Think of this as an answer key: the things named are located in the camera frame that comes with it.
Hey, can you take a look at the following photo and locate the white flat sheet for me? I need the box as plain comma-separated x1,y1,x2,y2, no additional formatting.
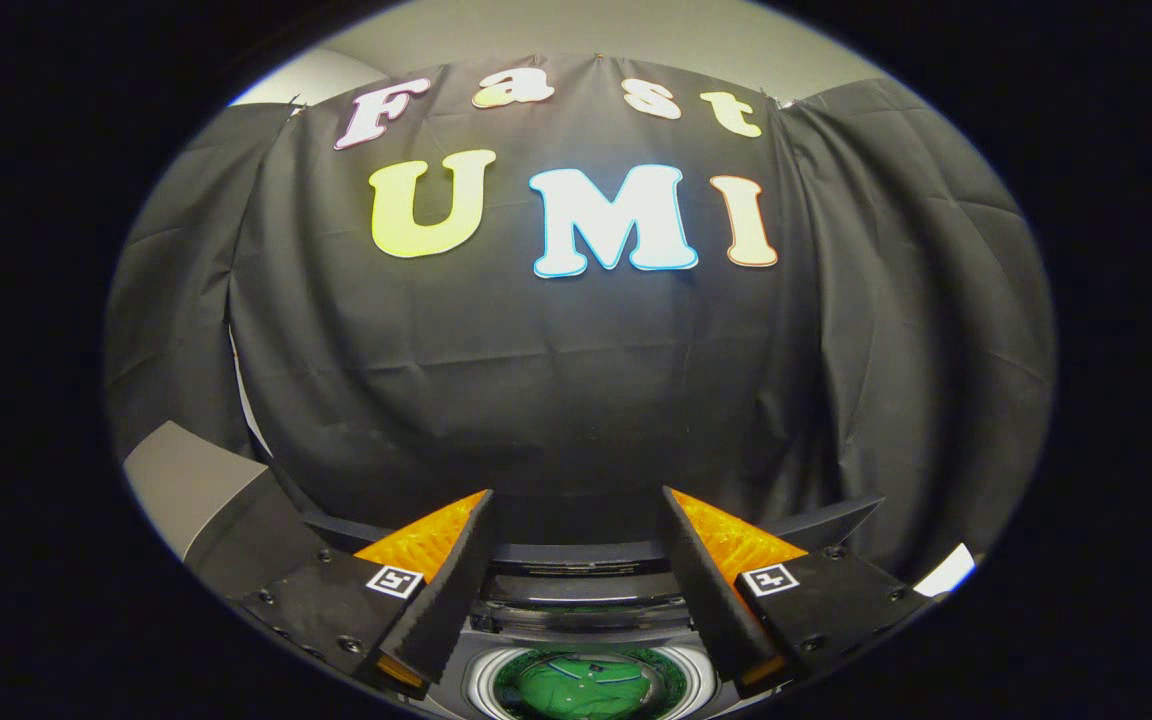
913,542,978,600

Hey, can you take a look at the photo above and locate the grey top-load washing machine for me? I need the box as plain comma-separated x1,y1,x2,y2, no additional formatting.
421,600,742,720

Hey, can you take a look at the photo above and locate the black backdrop cloth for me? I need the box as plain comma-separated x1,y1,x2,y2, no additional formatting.
103,54,1058,583

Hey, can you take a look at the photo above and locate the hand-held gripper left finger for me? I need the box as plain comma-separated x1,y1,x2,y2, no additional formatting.
240,488,495,700

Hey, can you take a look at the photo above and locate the grey cabinet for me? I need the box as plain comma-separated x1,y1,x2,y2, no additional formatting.
122,420,329,601

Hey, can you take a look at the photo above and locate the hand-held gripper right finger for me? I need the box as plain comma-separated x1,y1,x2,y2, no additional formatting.
660,485,939,701

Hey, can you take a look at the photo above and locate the green polo shirt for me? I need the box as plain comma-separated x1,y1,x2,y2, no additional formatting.
495,649,688,720

